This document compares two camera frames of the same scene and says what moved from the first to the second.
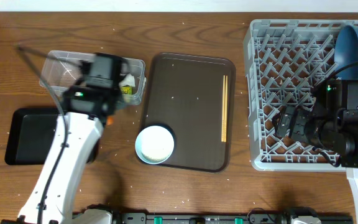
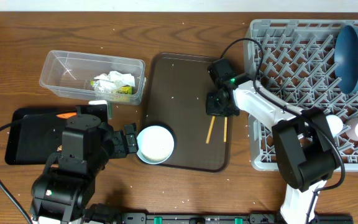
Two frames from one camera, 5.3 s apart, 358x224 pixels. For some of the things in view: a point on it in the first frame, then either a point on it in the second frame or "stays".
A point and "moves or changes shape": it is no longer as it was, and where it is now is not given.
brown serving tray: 184,96 stays
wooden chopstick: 222,121 to 209,133
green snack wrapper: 126,89 stays
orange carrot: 110,121 moves or changes shape
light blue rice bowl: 154,144 stays
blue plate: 354,44 stays
